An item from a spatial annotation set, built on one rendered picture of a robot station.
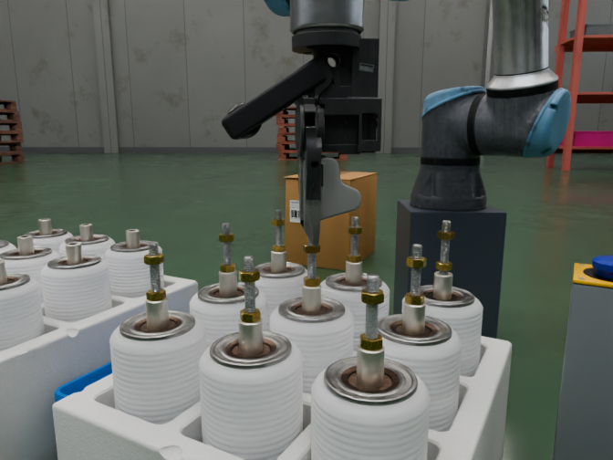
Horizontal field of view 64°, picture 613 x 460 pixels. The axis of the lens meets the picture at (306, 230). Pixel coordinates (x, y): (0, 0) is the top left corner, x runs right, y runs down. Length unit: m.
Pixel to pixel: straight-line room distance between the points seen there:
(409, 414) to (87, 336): 0.51
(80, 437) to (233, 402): 0.18
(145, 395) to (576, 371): 0.41
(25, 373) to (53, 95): 11.29
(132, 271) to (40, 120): 11.25
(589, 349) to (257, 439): 0.32
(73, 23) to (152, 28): 1.63
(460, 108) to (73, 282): 0.72
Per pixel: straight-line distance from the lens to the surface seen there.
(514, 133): 0.94
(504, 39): 0.93
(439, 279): 0.61
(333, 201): 0.51
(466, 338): 0.61
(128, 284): 0.88
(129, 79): 11.27
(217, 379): 0.44
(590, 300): 0.53
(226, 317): 0.59
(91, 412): 0.55
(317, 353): 0.53
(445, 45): 10.86
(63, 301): 0.81
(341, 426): 0.39
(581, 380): 0.56
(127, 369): 0.52
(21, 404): 0.75
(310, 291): 0.55
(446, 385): 0.51
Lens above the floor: 0.45
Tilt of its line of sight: 11 degrees down
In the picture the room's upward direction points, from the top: straight up
